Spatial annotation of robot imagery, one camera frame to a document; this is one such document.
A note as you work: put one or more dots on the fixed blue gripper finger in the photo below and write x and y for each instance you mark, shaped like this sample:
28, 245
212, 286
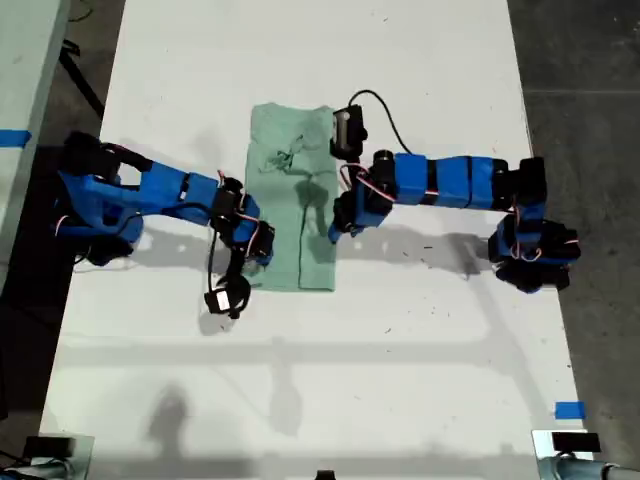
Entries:
334, 234
266, 263

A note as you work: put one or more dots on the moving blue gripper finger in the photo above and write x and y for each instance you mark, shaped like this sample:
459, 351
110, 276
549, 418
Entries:
251, 266
345, 236

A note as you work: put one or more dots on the pale green T-shirt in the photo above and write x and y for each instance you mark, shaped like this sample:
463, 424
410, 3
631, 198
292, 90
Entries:
285, 235

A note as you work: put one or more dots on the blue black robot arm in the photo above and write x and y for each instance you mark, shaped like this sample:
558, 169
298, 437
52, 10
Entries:
165, 192
450, 182

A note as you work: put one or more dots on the black stand leg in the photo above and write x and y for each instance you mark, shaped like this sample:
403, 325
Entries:
80, 75

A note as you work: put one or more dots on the white metal plate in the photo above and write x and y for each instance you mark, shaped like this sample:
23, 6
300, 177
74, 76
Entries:
84, 460
541, 442

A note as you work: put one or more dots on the long blue tape strip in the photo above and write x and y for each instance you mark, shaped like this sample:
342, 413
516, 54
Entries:
14, 137

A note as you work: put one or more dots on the small black box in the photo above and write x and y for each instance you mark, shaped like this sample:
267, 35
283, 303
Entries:
47, 446
575, 442

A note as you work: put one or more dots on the short blue tape strip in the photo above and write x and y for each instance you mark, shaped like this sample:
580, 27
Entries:
570, 410

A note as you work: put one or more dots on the grey pipe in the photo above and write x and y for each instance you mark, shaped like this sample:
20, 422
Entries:
580, 469
40, 471

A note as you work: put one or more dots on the pale side table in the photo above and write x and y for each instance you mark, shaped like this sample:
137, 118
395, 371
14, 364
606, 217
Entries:
25, 60

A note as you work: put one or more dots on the camera black stalk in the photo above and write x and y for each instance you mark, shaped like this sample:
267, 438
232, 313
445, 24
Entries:
352, 162
235, 265

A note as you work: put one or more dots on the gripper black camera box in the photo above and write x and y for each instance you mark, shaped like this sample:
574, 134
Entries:
349, 132
220, 301

